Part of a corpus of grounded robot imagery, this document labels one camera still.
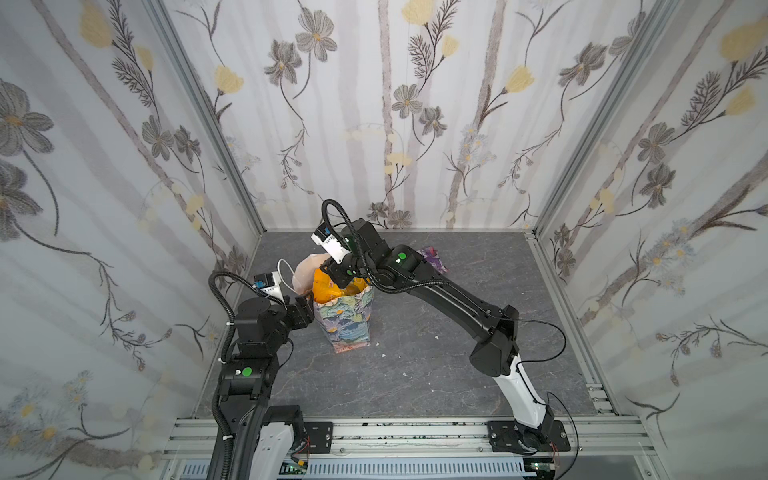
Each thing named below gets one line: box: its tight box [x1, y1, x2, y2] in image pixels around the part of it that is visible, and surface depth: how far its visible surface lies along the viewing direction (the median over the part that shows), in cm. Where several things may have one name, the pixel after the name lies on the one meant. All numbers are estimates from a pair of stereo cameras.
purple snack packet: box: [417, 246, 450, 273], surface depth 110 cm
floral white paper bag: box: [293, 252, 375, 354], surface depth 79 cm
